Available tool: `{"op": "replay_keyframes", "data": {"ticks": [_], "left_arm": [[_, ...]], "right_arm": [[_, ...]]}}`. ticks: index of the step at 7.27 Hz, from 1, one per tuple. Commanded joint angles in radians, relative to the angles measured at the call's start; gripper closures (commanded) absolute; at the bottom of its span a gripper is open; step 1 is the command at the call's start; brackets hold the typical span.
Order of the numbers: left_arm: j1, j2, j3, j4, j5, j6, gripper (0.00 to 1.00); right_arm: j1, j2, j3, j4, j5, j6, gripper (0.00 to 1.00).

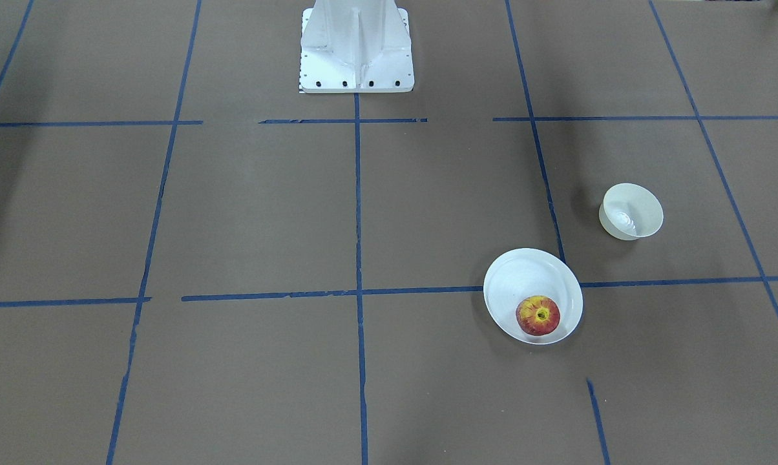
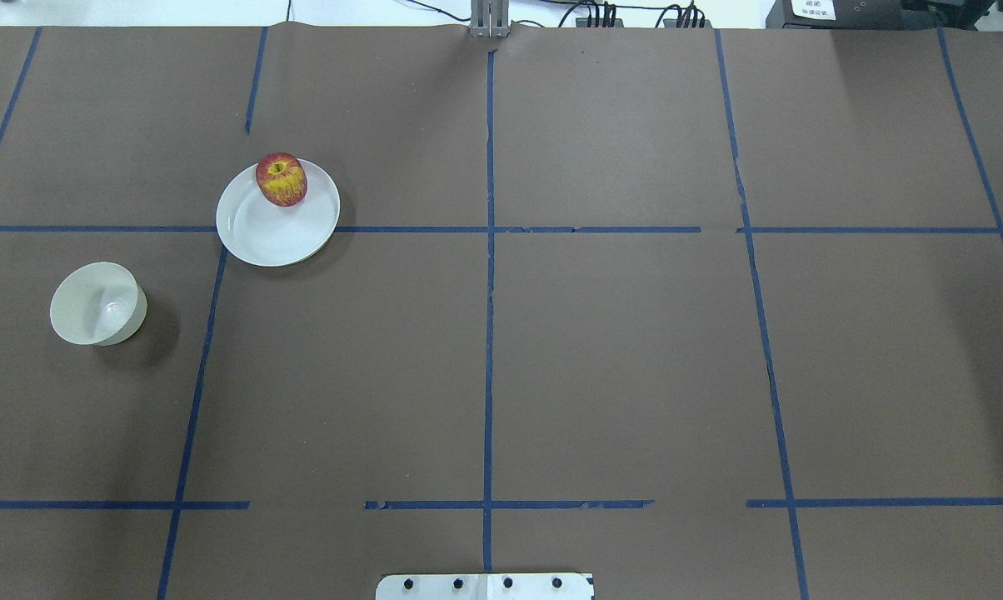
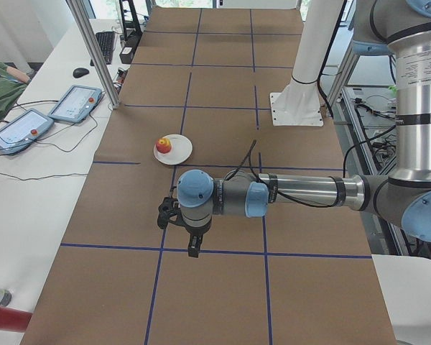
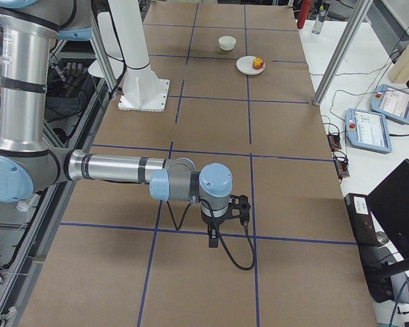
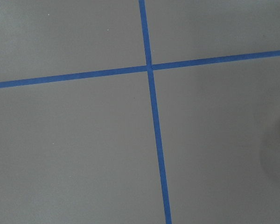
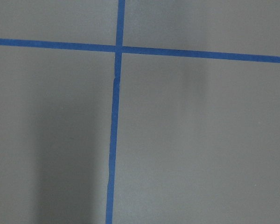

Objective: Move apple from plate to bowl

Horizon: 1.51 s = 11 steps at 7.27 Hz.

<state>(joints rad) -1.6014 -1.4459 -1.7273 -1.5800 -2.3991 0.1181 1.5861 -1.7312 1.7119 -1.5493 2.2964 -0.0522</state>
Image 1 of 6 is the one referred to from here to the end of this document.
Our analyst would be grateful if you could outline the white pedestal column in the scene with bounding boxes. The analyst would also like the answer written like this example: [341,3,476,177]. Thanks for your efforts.
[299,1,415,94]

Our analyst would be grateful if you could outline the white plate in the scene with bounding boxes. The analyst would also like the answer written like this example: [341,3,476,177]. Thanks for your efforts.
[483,248,584,345]

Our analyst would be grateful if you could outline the white bowl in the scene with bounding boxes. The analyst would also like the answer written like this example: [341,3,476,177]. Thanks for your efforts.
[598,183,664,241]

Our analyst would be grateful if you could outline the red yellow apple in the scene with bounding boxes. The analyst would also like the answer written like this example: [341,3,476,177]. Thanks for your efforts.
[515,295,561,336]

